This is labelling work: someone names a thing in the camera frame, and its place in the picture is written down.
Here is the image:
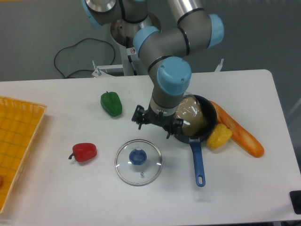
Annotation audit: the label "bread slice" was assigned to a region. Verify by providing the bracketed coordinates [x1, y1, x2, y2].
[174, 95, 208, 137]

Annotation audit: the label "black floor cable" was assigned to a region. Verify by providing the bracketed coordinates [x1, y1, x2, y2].
[54, 38, 116, 79]

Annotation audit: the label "yellow wicker basket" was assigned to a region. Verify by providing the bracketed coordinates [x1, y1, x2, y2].
[0, 96, 47, 213]

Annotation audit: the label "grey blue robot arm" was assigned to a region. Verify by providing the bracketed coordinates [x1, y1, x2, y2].
[82, 0, 224, 135]

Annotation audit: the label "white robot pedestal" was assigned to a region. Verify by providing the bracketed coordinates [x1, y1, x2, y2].
[111, 12, 161, 76]

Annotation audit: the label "dark pot blue handle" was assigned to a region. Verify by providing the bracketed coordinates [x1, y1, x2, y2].
[174, 95, 217, 187]

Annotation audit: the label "red bell pepper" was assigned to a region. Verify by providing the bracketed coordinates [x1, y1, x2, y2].
[68, 143, 97, 162]

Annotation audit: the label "green bell pepper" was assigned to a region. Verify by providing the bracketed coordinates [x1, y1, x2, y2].
[100, 91, 123, 117]

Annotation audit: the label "white mounting bracket left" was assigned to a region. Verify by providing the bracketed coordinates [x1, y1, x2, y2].
[92, 60, 124, 78]

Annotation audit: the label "yellow bell pepper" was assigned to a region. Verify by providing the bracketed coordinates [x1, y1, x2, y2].
[206, 123, 233, 149]

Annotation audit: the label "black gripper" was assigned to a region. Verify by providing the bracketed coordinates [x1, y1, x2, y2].
[131, 105, 183, 139]

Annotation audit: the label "black device table corner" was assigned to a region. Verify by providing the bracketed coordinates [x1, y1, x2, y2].
[289, 190, 301, 215]

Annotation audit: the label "orange baguette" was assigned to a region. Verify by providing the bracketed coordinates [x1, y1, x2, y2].
[211, 101, 264, 158]

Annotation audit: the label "glass lid blue knob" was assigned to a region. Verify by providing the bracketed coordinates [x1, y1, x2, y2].
[114, 139, 163, 186]

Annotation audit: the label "white mounting bracket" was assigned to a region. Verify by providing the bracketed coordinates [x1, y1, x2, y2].
[92, 60, 124, 78]
[215, 58, 224, 72]

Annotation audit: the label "white mounting bracket right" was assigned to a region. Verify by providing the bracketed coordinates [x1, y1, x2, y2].
[215, 58, 224, 72]

